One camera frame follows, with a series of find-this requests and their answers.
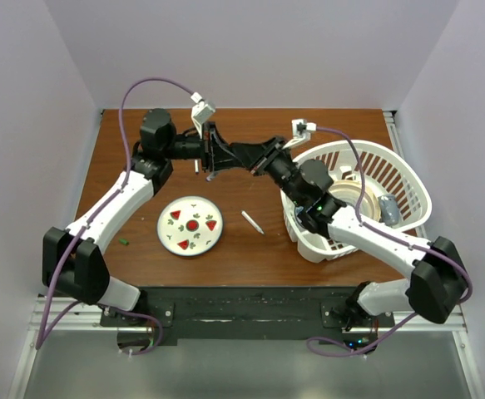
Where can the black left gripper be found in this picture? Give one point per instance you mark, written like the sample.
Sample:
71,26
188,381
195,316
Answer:
212,149

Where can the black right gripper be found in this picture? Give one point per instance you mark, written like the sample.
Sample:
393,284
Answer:
258,159

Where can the white pen with printed text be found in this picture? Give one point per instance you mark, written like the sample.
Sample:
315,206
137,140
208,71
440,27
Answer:
212,176

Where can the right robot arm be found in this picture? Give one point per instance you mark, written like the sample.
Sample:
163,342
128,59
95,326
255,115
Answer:
433,280

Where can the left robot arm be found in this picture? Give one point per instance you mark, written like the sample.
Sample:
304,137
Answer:
72,258

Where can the green-end white pen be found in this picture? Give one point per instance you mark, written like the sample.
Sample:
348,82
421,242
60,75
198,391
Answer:
252,222

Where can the watermelon pattern plate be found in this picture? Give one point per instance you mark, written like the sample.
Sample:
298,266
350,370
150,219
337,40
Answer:
190,226

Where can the beige stacked plates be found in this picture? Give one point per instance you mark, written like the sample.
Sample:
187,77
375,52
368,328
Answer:
349,192

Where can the white plastic basket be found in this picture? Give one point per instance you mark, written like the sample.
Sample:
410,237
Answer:
385,173

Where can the grey cup in basket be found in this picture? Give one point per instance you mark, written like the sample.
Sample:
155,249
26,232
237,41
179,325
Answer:
389,209

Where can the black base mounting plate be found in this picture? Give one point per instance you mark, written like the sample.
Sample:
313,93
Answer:
257,313

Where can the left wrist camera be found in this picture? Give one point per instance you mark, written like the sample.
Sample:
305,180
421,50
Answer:
201,112

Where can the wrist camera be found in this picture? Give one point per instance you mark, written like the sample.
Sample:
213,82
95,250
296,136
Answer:
201,112
302,131

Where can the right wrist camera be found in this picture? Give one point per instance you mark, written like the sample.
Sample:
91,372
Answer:
302,131

